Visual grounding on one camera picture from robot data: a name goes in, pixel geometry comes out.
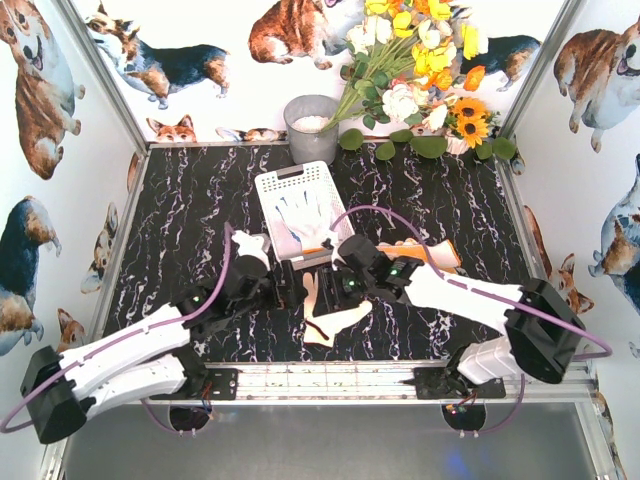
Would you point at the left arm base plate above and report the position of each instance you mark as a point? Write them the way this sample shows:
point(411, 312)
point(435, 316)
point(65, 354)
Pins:
point(217, 384)

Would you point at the blue dotted glove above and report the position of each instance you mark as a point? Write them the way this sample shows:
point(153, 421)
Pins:
point(308, 221)

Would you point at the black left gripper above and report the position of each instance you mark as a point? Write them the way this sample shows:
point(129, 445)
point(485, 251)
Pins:
point(291, 284)

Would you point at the beige knit glove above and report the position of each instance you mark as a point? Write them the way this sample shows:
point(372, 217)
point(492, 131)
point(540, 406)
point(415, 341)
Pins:
point(322, 330)

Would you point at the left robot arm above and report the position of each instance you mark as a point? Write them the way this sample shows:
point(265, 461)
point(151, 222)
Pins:
point(153, 357)

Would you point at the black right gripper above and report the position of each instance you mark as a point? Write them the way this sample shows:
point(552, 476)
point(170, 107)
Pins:
point(325, 291)

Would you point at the orange dotted glove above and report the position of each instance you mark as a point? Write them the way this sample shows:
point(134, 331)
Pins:
point(443, 254)

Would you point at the white perforated storage basket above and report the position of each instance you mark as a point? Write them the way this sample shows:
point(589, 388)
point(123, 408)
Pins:
point(271, 186)

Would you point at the artificial flower bouquet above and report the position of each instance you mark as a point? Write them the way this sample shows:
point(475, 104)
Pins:
point(417, 64)

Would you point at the grey metal bucket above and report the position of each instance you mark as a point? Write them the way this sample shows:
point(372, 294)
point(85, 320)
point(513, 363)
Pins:
point(310, 133)

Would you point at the aluminium front rail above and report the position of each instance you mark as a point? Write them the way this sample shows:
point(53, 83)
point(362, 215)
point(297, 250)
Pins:
point(303, 382)

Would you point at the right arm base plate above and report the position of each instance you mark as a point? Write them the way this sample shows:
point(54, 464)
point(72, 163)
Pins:
point(436, 383)

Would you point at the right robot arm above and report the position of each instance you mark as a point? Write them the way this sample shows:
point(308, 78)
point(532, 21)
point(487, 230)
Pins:
point(538, 331)

